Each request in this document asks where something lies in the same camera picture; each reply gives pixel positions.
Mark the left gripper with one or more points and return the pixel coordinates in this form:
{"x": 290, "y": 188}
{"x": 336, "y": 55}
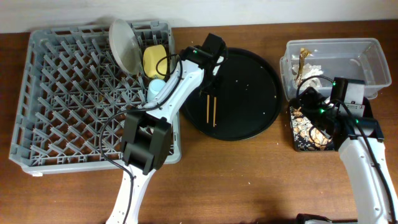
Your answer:
{"x": 216, "y": 87}

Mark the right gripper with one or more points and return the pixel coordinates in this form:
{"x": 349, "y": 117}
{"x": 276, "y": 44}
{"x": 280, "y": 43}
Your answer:
{"x": 316, "y": 99}

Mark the wooden chopstick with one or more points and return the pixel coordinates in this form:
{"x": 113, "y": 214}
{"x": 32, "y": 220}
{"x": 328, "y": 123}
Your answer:
{"x": 214, "y": 110}
{"x": 207, "y": 108}

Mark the white paper napkin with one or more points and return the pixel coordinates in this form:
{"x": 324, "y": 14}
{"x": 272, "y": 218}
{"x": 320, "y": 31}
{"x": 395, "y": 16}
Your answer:
{"x": 309, "y": 71}

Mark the food scraps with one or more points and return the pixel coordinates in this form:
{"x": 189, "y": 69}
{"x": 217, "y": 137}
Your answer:
{"x": 306, "y": 137}

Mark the gold foil wrapper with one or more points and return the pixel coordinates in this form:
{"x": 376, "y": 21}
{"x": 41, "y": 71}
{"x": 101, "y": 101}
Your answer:
{"x": 304, "y": 53}

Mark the light blue plastic cup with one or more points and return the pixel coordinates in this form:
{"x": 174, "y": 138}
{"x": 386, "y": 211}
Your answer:
{"x": 154, "y": 88}

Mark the yellow bowl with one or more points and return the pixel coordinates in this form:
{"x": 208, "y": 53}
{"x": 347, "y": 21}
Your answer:
{"x": 154, "y": 62}

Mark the grey round plate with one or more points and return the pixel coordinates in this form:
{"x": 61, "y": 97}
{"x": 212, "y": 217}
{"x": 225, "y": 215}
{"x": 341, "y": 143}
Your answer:
{"x": 125, "y": 47}

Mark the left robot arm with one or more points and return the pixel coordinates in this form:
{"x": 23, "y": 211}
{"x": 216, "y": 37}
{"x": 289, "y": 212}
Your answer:
{"x": 147, "y": 131}

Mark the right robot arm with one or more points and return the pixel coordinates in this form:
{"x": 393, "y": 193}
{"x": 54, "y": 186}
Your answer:
{"x": 364, "y": 158}

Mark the grey plastic dishwasher rack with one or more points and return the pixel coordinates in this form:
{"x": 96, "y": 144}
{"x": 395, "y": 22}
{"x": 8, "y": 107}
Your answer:
{"x": 71, "y": 86}

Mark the black rectangular tray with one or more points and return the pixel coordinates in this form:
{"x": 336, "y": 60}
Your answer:
{"x": 326, "y": 129}

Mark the round black serving tray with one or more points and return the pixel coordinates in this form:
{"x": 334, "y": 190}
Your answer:
{"x": 249, "y": 99}

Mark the clear plastic bin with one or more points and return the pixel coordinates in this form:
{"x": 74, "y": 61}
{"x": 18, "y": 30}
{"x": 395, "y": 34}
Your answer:
{"x": 354, "y": 58}

